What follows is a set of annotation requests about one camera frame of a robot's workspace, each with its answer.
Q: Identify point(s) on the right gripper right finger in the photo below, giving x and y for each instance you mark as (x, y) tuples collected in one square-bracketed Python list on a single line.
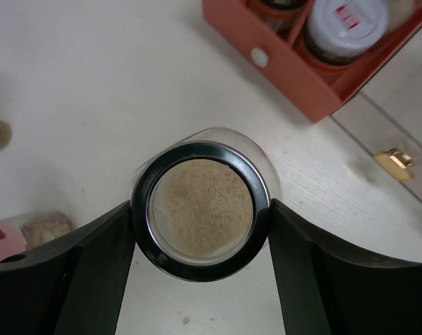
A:
[(328, 285)]

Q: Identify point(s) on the round glass jar metal lid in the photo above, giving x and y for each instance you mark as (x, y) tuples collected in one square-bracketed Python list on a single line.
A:
[(200, 208)]

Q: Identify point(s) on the white-lid dark spice jar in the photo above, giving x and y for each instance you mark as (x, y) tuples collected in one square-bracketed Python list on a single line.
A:
[(338, 32)]

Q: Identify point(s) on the orange-red plastic tray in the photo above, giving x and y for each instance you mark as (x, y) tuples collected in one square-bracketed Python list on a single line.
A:
[(315, 88)]

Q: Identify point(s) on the pink-cap spice bottle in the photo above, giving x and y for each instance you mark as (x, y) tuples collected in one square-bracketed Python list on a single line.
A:
[(27, 231)]

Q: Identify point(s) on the clear plastic tray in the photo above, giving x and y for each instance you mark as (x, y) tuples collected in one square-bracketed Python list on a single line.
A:
[(387, 112)]

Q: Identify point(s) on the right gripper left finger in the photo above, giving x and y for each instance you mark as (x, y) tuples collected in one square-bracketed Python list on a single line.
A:
[(71, 285)]

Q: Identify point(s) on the brown spice bottle black cap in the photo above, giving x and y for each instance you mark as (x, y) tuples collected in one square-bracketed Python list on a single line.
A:
[(279, 15)]

